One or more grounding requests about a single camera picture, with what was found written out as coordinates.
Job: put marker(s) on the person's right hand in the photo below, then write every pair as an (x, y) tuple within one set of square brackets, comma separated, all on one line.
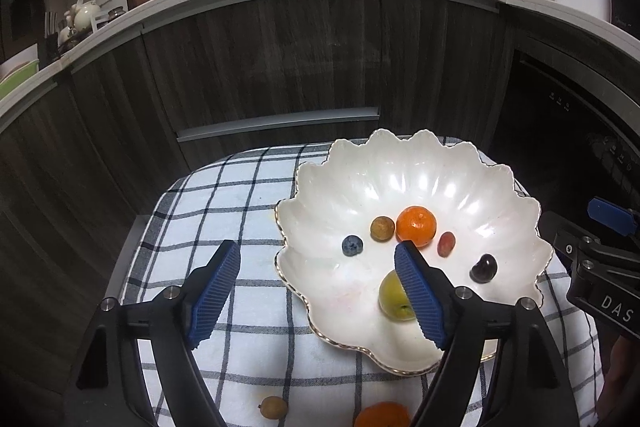
[(624, 359)]

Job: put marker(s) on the dark cherry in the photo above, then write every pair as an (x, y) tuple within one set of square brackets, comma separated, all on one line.
[(484, 269)]

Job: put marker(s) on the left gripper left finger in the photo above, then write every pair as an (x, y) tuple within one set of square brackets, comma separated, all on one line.
[(107, 386)]

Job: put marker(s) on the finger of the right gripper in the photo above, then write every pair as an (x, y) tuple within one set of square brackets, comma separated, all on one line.
[(621, 220), (563, 235)]

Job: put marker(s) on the white scalloped ceramic bowl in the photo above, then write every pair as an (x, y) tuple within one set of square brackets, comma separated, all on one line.
[(466, 215)]

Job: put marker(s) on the orange mandarin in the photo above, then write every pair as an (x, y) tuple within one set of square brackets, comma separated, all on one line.
[(383, 414), (416, 224)]

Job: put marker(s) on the blue checked white cloth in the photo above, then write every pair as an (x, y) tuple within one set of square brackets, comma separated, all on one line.
[(262, 344)]

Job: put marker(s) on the blueberry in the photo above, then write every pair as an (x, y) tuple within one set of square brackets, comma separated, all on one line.
[(352, 246)]

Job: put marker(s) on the built-in black dishwasher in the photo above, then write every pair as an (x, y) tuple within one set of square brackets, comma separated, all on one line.
[(562, 144)]

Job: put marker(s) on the brown longan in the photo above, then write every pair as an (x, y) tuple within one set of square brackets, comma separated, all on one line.
[(273, 407), (382, 229)]

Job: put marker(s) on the green apple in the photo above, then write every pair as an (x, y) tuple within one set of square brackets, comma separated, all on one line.
[(393, 300)]

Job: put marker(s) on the white teapot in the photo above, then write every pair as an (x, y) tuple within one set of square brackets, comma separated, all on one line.
[(84, 14)]

